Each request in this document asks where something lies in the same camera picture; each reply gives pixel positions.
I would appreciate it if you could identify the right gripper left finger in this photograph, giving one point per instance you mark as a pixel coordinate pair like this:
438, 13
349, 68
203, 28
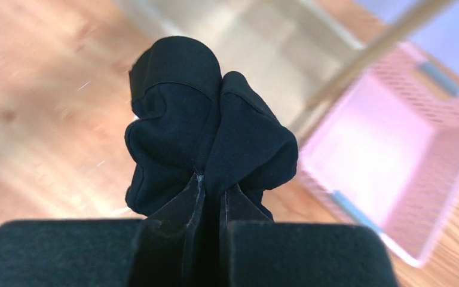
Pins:
156, 251

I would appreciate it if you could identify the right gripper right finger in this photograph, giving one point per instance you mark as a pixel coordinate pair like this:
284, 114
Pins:
256, 251

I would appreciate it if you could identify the black underwear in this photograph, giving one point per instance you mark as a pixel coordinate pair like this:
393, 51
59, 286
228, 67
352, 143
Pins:
192, 121

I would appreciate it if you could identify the pink plastic basket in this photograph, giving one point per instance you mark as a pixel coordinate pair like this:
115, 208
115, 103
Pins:
387, 154

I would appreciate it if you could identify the wooden clothes rack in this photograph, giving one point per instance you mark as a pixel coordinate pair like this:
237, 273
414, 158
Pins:
297, 55

